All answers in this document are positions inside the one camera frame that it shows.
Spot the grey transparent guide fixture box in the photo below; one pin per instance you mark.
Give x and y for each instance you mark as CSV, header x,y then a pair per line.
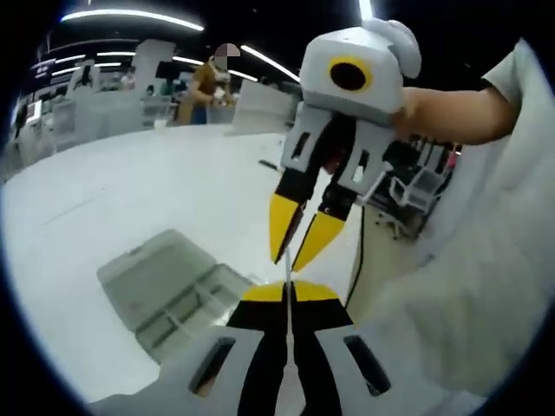
x,y
160,281

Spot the red wall screen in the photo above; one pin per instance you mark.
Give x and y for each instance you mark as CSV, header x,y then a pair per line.
x,y
43,69

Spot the person's right hand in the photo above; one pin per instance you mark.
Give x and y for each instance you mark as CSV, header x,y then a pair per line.
x,y
407,115

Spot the person's cream shirt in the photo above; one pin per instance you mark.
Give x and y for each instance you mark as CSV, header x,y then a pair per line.
x,y
468,281

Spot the black marker pen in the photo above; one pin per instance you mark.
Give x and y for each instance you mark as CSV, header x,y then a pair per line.
x,y
268,164

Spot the white office chair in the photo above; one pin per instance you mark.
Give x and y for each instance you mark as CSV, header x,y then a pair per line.
x,y
412,190

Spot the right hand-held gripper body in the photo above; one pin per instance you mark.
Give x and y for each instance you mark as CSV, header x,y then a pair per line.
x,y
351,82

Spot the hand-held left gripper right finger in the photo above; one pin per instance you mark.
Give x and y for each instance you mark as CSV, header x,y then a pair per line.
x,y
347,372

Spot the white partition board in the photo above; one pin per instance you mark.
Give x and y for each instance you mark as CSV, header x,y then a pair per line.
x,y
264,108

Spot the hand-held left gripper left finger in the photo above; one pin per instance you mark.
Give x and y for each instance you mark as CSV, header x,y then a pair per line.
x,y
217,372

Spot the clear plastic divider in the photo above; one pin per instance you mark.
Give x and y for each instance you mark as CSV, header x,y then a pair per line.
x,y
289,312

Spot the white paper cup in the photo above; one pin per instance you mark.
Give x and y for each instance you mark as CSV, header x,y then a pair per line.
x,y
159,123

